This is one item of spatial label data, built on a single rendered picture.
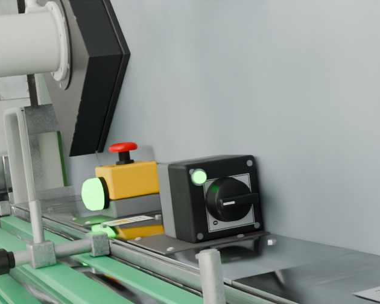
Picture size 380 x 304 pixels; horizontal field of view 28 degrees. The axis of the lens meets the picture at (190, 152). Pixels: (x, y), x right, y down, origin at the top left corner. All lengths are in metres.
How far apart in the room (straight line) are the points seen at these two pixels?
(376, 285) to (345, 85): 0.18
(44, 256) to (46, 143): 0.67
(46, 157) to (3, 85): 3.62
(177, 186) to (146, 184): 0.27
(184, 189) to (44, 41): 0.50
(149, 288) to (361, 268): 0.19
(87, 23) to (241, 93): 0.39
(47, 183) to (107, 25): 0.47
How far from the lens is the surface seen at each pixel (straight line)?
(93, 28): 1.12
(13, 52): 1.18
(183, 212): 0.76
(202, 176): 0.74
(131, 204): 1.02
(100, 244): 0.86
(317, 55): 0.67
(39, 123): 1.50
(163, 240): 0.79
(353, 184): 0.65
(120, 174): 1.02
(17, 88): 5.12
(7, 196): 2.32
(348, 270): 0.58
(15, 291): 1.12
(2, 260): 0.84
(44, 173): 1.50
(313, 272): 0.58
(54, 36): 1.19
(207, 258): 0.41
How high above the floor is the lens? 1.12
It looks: 23 degrees down
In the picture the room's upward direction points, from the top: 98 degrees counter-clockwise
